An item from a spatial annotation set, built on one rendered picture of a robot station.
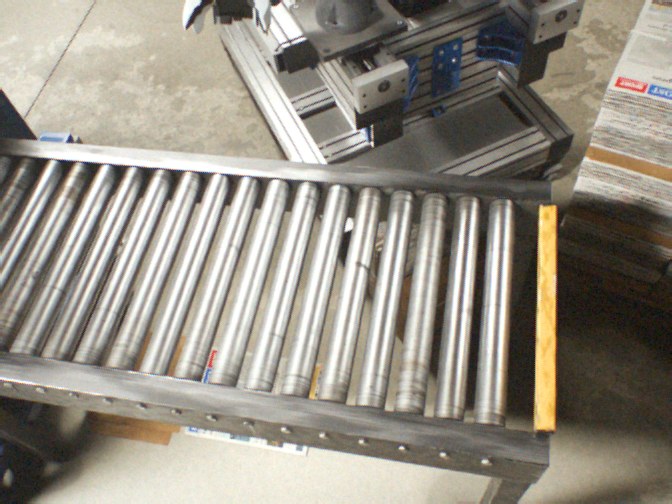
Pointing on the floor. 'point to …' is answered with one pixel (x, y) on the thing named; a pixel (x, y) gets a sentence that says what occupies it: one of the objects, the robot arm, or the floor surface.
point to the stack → (631, 133)
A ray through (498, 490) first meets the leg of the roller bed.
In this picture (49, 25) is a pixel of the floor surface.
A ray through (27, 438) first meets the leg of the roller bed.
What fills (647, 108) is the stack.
